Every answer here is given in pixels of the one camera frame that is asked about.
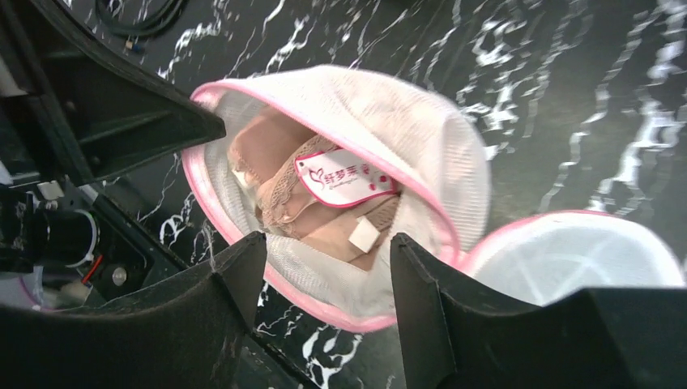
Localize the white pink-trim laundry bag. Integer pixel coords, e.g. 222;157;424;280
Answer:
182;65;685;333

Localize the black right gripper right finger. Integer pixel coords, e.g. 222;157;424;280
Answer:
390;233;686;388

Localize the black coiled cable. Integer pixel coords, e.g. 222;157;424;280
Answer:
95;0;186;53

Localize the beige pink bra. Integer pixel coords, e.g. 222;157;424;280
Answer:
227;107;400;271

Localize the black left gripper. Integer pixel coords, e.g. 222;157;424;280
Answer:
1;1;225;275

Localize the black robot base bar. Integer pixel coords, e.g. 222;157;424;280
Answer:
79;185;189;301

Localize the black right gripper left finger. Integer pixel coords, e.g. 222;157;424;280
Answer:
1;232;267;388

